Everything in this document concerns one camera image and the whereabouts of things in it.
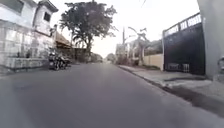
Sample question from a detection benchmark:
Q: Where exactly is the large dark tree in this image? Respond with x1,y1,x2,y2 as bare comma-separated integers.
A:
59,0,118,63

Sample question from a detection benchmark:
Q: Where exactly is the grey asphalt road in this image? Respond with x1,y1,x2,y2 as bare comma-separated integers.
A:
0,63,224,128

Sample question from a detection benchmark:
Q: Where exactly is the pale yellow wall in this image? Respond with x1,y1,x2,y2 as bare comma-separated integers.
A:
143,53,165,70

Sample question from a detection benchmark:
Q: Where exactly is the grey concrete pillar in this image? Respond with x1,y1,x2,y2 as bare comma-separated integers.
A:
197,0,224,81

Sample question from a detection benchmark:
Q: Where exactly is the black metal gate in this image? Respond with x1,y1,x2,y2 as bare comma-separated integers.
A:
162,12,206,76

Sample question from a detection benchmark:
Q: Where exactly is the building with brown roof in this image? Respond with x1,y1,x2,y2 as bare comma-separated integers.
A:
53,31,74,61

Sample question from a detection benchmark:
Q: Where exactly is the pale two-storey building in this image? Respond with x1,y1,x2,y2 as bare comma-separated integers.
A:
0,0,60,71

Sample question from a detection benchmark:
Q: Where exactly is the pale concrete pavement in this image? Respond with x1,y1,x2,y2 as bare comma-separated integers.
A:
118,64,224,104

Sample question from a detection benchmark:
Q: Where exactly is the parked motorcycle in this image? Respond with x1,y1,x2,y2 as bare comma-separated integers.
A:
48,52,72,72

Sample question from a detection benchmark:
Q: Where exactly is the pole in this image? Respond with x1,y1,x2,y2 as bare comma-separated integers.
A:
121,27,126,58

